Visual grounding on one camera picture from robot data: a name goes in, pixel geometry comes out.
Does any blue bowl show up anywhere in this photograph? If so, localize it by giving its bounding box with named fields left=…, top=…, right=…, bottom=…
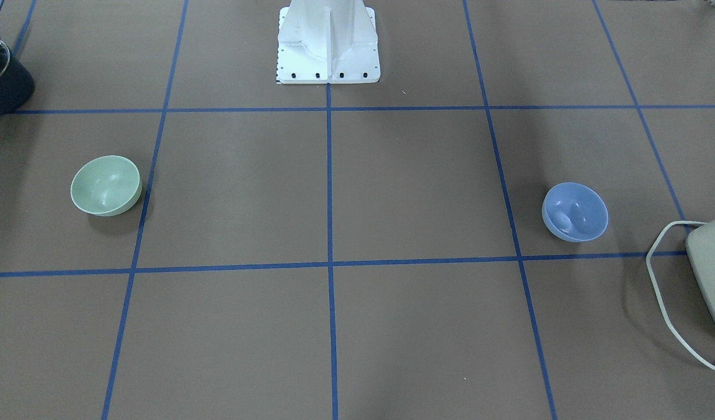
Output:
left=541, top=183, right=610, bottom=243

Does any green bowl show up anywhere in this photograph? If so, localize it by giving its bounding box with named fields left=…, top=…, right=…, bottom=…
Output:
left=69, top=155, right=143, bottom=217

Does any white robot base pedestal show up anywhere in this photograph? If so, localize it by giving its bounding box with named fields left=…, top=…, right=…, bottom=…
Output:
left=275, top=1, right=381, bottom=85

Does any white toaster cable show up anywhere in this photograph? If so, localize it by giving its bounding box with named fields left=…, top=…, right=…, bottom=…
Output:
left=646, top=220, right=715, bottom=373

